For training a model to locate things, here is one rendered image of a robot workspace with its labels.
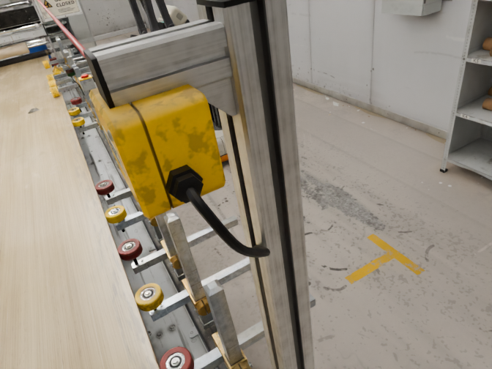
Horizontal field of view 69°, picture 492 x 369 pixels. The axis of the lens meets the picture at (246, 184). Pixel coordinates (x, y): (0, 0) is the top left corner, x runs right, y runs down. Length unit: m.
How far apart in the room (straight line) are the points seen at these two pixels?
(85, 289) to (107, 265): 0.10
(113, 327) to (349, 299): 1.40
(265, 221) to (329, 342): 1.77
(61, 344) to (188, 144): 1.03
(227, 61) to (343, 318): 1.95
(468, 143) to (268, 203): 3.13
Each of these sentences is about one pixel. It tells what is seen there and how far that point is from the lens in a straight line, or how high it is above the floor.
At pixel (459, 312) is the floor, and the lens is 2.23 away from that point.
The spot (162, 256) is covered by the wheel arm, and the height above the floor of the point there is 0.81.
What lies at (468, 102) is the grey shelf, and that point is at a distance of 3.10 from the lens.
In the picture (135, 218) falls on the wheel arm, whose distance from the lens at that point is 1.57.
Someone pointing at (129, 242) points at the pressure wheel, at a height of 0.90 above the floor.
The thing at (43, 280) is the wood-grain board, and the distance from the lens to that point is 1.40.
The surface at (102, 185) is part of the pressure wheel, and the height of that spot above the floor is 0.91.
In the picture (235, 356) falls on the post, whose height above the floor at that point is 0.88.
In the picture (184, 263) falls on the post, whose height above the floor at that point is 1.00.
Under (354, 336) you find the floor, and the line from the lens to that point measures 2.04.
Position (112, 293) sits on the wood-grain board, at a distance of 1.22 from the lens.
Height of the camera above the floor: 1.73
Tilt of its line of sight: 34 degrees down
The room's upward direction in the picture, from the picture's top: 10 degrees counter-clockwise
